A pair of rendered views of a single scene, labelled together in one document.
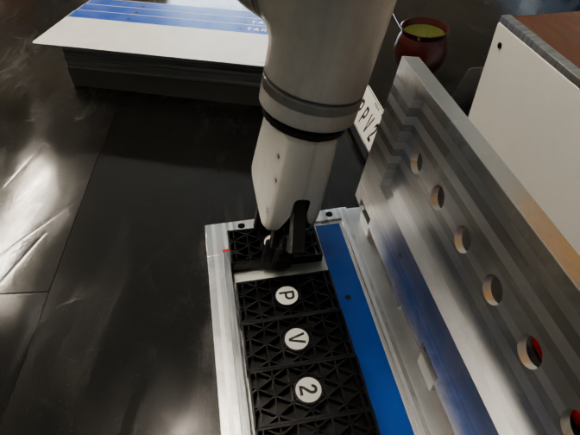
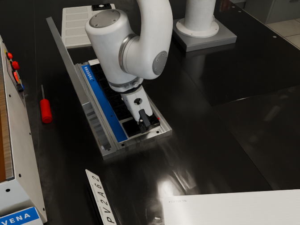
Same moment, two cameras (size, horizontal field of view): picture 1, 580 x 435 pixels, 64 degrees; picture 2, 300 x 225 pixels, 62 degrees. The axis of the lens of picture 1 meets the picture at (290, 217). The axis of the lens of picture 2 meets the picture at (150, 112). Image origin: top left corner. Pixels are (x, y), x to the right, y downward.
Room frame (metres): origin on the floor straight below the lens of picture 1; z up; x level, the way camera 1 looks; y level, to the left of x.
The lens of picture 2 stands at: (0.81, -0.08, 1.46)
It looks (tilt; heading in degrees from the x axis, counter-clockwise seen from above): 45 degrees down; 165
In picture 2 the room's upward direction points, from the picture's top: straight up
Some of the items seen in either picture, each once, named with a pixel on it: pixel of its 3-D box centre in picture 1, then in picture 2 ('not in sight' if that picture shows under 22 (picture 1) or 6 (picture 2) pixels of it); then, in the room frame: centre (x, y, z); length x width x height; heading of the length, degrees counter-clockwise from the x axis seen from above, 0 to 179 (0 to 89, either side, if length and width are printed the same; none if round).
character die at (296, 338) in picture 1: (296, 342); (125, 99); (0.22, -0.01, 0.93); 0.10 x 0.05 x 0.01; 100
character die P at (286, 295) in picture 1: (286, 299); (131, 109); (0.27, 0.00, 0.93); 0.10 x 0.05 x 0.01; 100
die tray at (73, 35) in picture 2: not in sight; (91, 23); (-0.38, -0.06, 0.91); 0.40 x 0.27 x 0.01; 178
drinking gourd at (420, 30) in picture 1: (418, 59); not in sight; (0.72, -0.21, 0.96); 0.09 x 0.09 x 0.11
